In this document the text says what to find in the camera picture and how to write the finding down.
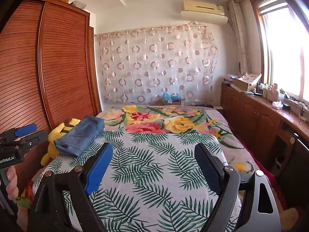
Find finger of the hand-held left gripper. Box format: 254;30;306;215
14;130;49;149
0;123;38;140

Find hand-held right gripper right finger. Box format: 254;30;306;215
194;143;282;232

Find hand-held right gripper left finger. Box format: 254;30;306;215
27;143;114;232

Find blue denim pants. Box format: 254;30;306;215
53;116;105;157

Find person's left hand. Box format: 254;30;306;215
5;166;19;200

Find yellow plush toy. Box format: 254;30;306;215
41;118;81;167

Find leaf-print blanket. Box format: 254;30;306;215
31;129;242;232

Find floral bed sheet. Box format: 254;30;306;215
97;104;254;172

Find long wooden cabinet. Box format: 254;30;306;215
221;82;309;172

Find slatted wooden wardrobe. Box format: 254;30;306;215
0;0;102;199

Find small cardboard box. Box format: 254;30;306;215
159;97;183;106

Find open cardboard box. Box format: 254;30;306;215
234;77;258;92

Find pale plastic jug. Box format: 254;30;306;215
267;83;278;101

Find floral paper sheet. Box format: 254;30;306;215
241;72;262;83

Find sheer circle-pattern curtain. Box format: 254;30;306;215
95;24;219;104

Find wood-framed window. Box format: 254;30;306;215
250;0;309;107

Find bundled pale window curtain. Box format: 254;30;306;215
228;0;250;74

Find white air conditioner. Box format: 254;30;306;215
181;10;228;25

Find cream air conditioner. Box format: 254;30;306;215
183;0;225;14

